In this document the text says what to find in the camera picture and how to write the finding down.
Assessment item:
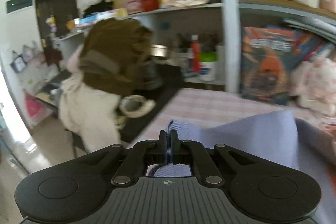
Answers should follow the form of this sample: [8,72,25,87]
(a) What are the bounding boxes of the row of colourful books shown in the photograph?
[288,29,334,71]

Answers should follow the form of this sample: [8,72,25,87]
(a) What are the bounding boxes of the white smart watch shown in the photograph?
[119,95,156,118]

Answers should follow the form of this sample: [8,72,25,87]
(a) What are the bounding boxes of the pink white plush bunny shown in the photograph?
[289,57,335,117]

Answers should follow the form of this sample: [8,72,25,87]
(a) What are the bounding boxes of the white bookshelf frame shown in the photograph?
[52,0,336,94]

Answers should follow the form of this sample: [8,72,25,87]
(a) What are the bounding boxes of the metal bowl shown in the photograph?
[150,44,169,59]

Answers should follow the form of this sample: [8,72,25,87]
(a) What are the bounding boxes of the Harry Potter book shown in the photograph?
[240,26,305,106]

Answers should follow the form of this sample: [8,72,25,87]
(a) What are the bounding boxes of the black speaker box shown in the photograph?
[120,64,185,144]

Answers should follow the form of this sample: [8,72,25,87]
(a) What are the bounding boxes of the purple and pink sweater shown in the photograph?
[166,111,335,223]

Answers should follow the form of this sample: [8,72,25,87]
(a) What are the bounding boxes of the white jar green lid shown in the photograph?
[199,52,218,82]

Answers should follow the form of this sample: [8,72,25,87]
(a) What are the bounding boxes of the pink checkered cartoon table mat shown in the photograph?
[131,88,336,151]

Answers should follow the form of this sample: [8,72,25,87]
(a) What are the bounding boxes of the red tassel ornament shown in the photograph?
[191,35,200,73]

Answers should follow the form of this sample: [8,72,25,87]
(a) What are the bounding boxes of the olive green jacket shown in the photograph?
[79,18,152,96]

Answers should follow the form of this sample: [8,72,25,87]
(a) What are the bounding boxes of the white cloth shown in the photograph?
[59,45,122,152]

